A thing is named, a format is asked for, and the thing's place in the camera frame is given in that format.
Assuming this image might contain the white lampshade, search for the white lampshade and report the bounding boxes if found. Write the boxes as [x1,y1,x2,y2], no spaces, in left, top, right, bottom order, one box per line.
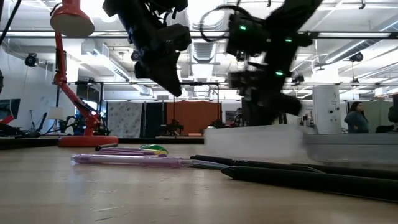
[46,106,65,121]

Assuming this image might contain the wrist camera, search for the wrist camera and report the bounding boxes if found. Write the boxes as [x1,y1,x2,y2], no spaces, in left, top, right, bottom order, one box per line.
[163,23,192,52]
[226,14,270,57]

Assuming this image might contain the green pen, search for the green pen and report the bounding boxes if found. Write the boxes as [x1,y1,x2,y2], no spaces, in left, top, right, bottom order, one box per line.
[139,144,169,152]

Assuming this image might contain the purple mechanical pencil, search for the purple mechanical pencil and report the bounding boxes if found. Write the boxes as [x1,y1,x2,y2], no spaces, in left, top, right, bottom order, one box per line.
[70,154,231,170]

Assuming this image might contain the person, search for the person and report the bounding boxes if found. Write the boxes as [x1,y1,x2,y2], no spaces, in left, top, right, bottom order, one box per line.
[232,107,244,128]
[343,101,370,134]

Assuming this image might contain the white cabinet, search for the white cabinet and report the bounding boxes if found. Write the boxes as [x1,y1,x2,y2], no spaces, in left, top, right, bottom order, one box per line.
[312,85,343,136]

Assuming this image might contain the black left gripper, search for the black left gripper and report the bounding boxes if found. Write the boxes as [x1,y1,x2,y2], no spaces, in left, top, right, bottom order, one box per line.
[123,2,183,97]

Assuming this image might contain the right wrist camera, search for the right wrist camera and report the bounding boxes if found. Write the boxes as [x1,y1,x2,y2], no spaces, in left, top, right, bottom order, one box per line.
[226,14,270,57]

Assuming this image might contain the grey patterned curtain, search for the grey patterned curtain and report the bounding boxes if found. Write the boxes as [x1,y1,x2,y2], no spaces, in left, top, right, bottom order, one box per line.
[106,101,144,139]

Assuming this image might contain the purple scissors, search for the purple scissors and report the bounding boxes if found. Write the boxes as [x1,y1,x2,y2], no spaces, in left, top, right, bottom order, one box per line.
[95,143,168,157]

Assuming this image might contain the black pen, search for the black pen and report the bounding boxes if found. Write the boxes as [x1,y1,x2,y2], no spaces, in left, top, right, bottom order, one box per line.
[291,162,398,181]
[221,165,398,203]
[190,154,325,174]

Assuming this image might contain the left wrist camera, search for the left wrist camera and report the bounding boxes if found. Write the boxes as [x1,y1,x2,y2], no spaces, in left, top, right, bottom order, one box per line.
[163,23,192,52]

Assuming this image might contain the clear plastic box lid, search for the clear plastic box lid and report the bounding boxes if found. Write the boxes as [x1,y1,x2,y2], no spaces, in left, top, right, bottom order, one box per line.
[303,133,398,166]

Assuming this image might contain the clear plastic supply box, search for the clear plastic supply box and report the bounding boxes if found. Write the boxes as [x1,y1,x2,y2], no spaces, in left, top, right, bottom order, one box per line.
[204,124,307,160]

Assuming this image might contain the black aluminium table frame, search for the black aluminium table frame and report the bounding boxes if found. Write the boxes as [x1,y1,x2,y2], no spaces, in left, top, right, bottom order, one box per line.
[0,135,205,151]

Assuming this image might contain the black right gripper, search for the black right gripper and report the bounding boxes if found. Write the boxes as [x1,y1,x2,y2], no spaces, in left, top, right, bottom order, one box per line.
[228,34,312,126]

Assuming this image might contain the black monitor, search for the black monitor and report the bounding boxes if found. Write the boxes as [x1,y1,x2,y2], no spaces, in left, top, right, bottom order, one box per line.
[0,98,21,121]

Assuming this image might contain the orange curtain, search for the orange curtain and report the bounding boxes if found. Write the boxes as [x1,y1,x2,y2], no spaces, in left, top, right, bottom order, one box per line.
[165,100,223,136]

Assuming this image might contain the red desk lamp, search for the red desk lamp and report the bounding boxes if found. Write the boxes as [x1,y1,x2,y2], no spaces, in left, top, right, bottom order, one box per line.
[49,0,119,148]

